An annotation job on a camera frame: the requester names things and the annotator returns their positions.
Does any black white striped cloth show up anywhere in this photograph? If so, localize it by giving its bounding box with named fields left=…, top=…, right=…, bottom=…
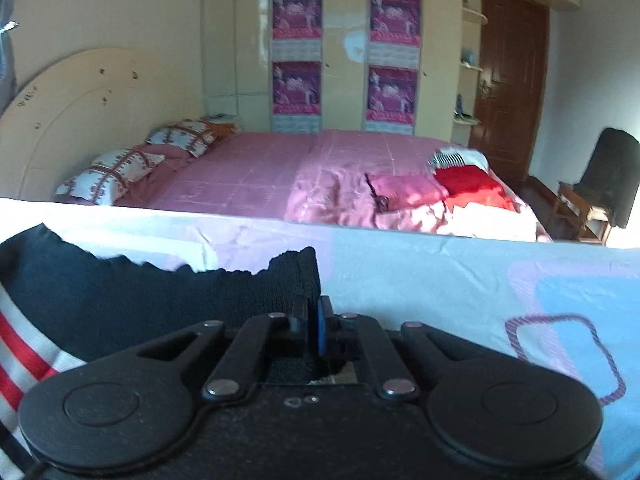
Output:
left=427, top=147, right=490, bottom=172

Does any pink wall poster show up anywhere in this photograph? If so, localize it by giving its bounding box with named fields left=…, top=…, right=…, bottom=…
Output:
left=364, top=64, right=418, bottom=136
left=271, top=61, right=322, bottom=134
left=271, top=0, right=322, bottom=63
left=369, top=0, right=421, bottom=71

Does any pink bed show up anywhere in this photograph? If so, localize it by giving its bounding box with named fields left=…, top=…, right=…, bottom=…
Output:
left=112, top=129, right=554, bottom=244

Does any white patterned pillow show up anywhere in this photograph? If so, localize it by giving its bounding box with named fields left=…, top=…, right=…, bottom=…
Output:
left=146, top=118, right=245, bottom=159
left=54, top=148, right=166, bottom=207

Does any cream corner shelf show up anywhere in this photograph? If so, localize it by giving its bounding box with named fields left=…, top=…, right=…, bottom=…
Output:
left=452, top=0, right=489, bottom=127

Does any cream wardrobe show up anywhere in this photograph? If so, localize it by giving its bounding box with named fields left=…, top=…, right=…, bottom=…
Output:
left=201, top=0, right=464, bottom=137

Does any red cloth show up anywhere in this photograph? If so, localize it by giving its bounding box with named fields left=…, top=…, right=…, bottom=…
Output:
left=432, top=164, right=517, bottom=212

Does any cream wooden headboard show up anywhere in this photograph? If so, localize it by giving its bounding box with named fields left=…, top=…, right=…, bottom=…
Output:
left=0, top=48, right=204, bottom=202

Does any chair with black cloth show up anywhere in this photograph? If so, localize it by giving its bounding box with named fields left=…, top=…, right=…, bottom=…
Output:
left=547, top=127, right=640, bottom=247

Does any pink folded cloth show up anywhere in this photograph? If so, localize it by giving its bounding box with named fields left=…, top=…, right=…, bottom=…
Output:
left=366, top=173, right=450, bottom=212

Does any blue curtain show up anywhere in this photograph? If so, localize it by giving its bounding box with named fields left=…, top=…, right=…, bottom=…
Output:
left=0, top=0, right=22, bottom=113

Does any blue pink patterned quilt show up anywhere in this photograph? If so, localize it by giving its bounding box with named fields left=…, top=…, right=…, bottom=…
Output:
left=0, top=197, right=640, bottom=480

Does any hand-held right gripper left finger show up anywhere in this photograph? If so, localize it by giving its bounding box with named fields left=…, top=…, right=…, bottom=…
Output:
left=135, top=294, right=317, bottom=404

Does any striped knit sweater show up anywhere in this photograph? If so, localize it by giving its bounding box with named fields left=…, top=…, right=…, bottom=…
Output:
left=0, top=223, right=322, bottom=480

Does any brown wooden door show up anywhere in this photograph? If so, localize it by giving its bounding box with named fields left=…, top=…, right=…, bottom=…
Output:
left=470, top=0, right=551, bottom=187

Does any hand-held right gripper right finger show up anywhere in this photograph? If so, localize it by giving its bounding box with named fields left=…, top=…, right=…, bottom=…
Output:
left=316, top=295, right=488, bottom=403

